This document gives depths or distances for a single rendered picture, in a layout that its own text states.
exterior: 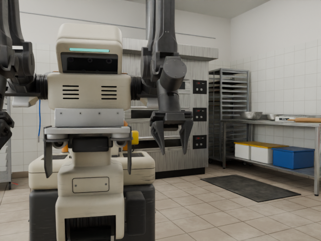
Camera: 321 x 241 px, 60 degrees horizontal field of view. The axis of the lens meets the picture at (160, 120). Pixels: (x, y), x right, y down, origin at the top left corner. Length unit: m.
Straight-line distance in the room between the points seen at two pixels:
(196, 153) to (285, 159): 1.31
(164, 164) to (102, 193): 3.31
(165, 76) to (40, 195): 0.83
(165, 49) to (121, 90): 0.26
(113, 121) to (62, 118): 0.16
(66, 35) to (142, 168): 0.64
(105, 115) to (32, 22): 4.14
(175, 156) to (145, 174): 3.10
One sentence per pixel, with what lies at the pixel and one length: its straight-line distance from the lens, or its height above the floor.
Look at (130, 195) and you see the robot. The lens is 1.18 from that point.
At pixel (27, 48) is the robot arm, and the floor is 1.20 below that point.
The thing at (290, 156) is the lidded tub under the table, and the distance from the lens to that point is 4.27.
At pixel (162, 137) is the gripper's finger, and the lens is 0.66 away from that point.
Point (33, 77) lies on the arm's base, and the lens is 1.00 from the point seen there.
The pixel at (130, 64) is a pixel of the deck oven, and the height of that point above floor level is 1.69.
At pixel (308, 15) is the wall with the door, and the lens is 5.10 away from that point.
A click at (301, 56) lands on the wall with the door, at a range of 5.02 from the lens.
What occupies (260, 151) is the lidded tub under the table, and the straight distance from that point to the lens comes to 4.63.
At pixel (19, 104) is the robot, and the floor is 1.04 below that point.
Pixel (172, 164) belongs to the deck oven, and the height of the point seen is 0.21.
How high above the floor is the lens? 1.02
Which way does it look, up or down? 2 degrees down
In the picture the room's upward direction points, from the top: straight up
